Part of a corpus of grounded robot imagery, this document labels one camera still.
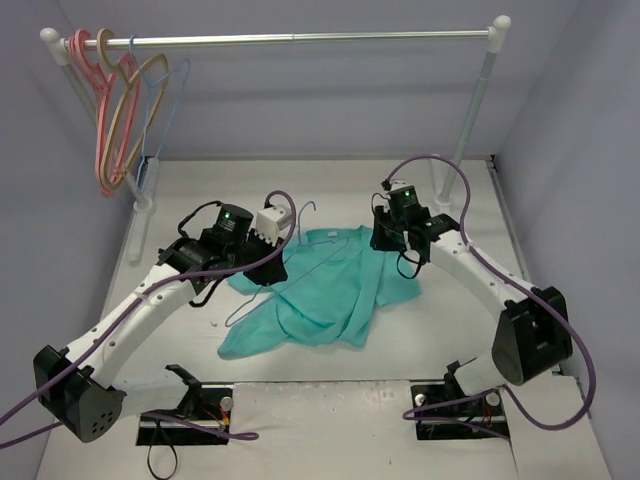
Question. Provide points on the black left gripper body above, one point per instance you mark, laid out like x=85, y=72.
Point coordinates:
x=265, y=267

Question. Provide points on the light blue wire hanger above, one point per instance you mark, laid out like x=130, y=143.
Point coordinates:
x=235, y=317

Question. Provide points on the teal t shirt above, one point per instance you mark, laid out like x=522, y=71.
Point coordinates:
x=335, y=302

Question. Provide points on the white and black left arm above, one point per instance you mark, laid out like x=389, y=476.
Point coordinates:
x=81, y=385

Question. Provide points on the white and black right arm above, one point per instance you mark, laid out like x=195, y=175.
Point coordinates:
x=528, y=340

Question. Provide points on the tan wooden hanger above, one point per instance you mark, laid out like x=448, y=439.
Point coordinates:
x=103, y=36

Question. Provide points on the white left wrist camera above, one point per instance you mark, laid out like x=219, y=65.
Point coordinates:
x=271, y=221

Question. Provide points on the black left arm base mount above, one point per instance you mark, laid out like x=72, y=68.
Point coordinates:
x=200, y=415

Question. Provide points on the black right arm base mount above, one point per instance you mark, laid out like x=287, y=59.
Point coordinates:
x=439, y=414

